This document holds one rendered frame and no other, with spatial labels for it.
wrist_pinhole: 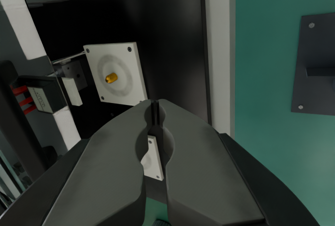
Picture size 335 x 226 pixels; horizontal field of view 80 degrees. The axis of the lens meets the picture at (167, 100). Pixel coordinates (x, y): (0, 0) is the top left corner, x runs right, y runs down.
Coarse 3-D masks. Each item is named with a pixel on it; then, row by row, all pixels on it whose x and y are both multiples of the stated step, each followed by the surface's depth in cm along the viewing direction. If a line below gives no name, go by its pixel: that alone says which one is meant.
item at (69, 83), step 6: (60, 78) 41; (66, 78) 41; (72, 78) 40; (60, 84) 41; (66, 84) 41; (72, 84) 41; (66, 90) 42; (72, 90) 41; (66, 96) 42; (72, 96) 42; (78, 96) 42; (72, 102) 43; (78, 102) 42
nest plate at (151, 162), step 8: (152, 136) 52; (152, 144) 53; (152, 152) 54; (144, 160) 57; (152, 160) 56; (160, 160) 56; (144, 168) 59; (152, 168) 57; (160, 168) 56; (152, 176) 59; (160, 176) 57
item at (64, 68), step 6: (72, 60) 53; (78, 60) 52; (54, 66) 50; (60, 66) 49; (66, 66) 50; (72, 66) 51; (78, 66) 53; (60, 72) 50; (66, 72) 50; (72, 72) 51; (78, 72) 53; (78, 78) 53; (84, 78) 55; (78, 84) 53; (84, 84) 55; (78, 90) 53
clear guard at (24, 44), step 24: (0, 0) 16; (24, 0) 16; (0, 24) 16; (24, 24) 17; (0, 48) 17; (24, 48) 17; (24, 72) 18; (48, 72) 19; (24, 96) 19; (48, 96) 19; (48, 120) 20; (72, 120) 21; (0, 144) 20; (48, 144) 21; (72, 144) 22; (0, 168) 21
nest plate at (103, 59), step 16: (96, 48) 46; (112, 48) 44; (128, 48) 42; (96, 64) 49; (112, 64) 46; (128, 64) 44; (96, 80) 51; (128, 80) 46; (112, 96) 51; (128, 96) 49; (144, 96) 46
